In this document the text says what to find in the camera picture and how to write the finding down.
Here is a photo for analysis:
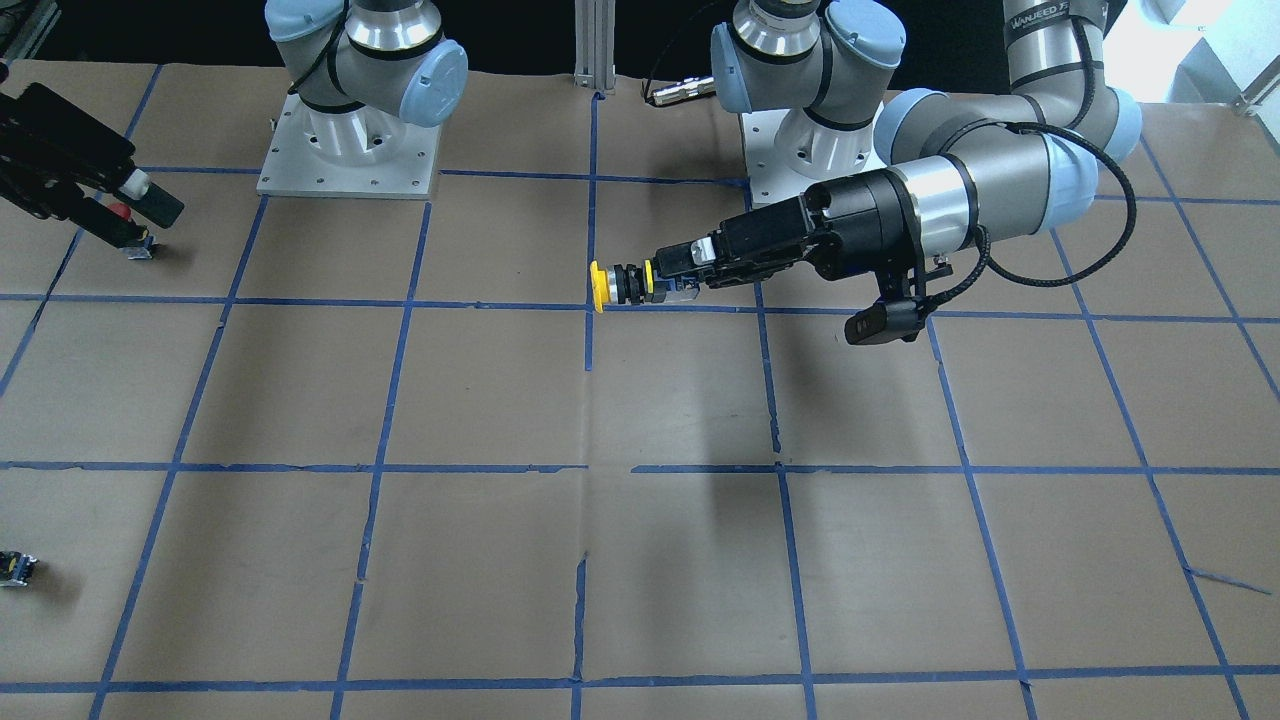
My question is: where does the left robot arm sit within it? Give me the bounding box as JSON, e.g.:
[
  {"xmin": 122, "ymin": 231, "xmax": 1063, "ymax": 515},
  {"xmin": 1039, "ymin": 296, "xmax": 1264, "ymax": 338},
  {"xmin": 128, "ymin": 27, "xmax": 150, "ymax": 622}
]
[{"xmin": 594, "ymin": 1, "xmax": 1142, "ymax": 304}]

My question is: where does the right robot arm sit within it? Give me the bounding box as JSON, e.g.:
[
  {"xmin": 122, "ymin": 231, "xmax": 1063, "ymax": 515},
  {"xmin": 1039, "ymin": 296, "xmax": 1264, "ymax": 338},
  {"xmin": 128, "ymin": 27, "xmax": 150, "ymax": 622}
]
[{"xmin": 1, "ymin": 1, "xmax": 468, "ymax": 259}]

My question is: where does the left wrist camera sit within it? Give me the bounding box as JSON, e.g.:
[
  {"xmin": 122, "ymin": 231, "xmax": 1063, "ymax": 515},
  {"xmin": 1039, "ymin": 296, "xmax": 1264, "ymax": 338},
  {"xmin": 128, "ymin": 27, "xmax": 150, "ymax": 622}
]
[{"xmin": 844, "ymin": 258, "xmax": 954, "ymax": 346}]

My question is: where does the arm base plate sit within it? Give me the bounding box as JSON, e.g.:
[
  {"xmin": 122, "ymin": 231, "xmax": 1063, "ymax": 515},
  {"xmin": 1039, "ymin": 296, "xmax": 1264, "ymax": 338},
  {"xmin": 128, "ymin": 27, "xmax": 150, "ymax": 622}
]
[
  {"xmin": 739, "ymin": 109, "xmax": 884, "ymax": 210},
  {"xmin": 256, "ymin": 95, "xmax": 442, "ymax": 201}
]

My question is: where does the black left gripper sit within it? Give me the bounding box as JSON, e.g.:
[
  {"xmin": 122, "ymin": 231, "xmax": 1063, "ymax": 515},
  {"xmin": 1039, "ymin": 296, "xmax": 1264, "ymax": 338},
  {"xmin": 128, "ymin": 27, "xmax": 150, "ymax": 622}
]
[{"xmin": 655, "ymin": 170, "xmax": 916, "ymax": 299}]

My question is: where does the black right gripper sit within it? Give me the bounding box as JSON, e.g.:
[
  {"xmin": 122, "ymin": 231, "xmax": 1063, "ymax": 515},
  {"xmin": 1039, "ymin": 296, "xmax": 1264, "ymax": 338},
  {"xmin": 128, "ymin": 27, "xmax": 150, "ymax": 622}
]
[{"xmin": 1, "ymin": 83, "xmax": 186, "ymax": 249}]

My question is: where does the green push button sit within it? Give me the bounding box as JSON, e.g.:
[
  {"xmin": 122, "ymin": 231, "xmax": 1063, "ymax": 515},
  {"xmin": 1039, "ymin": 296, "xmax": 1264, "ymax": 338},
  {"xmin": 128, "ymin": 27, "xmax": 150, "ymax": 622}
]
[{"xmin": 1, "ymin": 550, "xmax": 38, "ymax": 588}]

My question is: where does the yellow push button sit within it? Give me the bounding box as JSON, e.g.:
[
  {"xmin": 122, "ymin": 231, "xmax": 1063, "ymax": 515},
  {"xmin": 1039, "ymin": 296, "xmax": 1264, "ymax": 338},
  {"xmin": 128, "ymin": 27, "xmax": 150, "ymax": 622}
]
[{"xmin": 588, "ymin": 260, "xmax": 694, "ymax": 313}]

